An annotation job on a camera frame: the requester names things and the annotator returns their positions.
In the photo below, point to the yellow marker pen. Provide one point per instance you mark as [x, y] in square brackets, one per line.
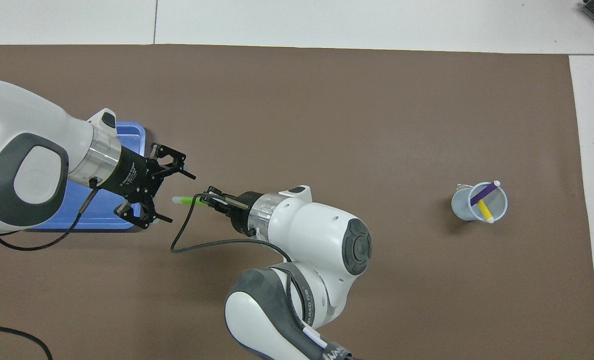
[486, 212]

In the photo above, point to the blue plastic tray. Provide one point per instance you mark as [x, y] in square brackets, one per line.
[132, 132]

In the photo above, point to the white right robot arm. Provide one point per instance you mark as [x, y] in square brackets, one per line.
[316, 235]

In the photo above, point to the translucent plastic cup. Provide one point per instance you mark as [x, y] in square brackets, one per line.
[461, 207]

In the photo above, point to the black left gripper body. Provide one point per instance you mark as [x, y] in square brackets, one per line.
[132, 175]

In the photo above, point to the clear tape piece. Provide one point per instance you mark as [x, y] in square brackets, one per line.
[462, 187]

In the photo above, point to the green marker pen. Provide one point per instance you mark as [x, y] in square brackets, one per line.
[187, 200]

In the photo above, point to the purple marker pen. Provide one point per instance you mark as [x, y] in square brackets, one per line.
[484, 192]

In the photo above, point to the brown table mat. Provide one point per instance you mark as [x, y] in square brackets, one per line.
[376, 125]

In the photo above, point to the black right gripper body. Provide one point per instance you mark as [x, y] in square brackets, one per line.
[242, 212]

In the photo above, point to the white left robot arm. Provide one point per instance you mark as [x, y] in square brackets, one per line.
[22, 150]

